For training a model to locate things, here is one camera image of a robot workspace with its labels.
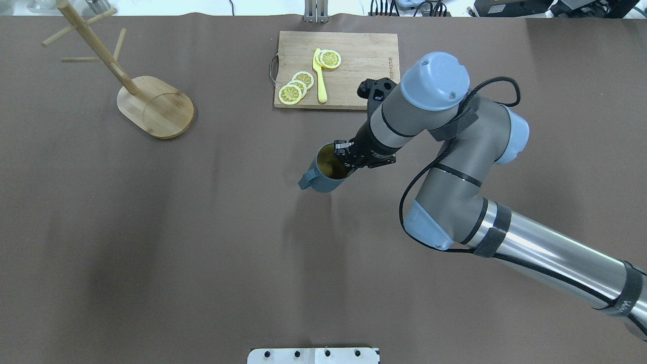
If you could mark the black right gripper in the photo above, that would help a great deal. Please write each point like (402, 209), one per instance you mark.
(363, 145)

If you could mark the teal cup yellow inside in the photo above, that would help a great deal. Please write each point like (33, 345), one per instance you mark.
(326, 172)

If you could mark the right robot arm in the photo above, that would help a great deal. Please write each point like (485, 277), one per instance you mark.
(436, 96)

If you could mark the wooden cup storage rack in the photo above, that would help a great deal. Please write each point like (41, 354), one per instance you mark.
(153, 105)

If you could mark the yellow plastic knife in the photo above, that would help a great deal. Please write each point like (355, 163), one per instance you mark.
(322, 95)

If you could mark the lemon slice front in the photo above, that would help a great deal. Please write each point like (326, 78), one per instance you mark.
(290, 94)

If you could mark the lemon slice on knife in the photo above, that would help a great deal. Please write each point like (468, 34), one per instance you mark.
(329, 59)

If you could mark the wooden cutting board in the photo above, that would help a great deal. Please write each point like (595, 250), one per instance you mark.
(363, 56)

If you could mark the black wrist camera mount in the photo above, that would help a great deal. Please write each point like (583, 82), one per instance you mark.
(375, 92)

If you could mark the aluminium frame post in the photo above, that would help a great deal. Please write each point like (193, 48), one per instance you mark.
(316, 11)

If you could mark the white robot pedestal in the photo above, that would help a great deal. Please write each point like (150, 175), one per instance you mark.
(351, 354)

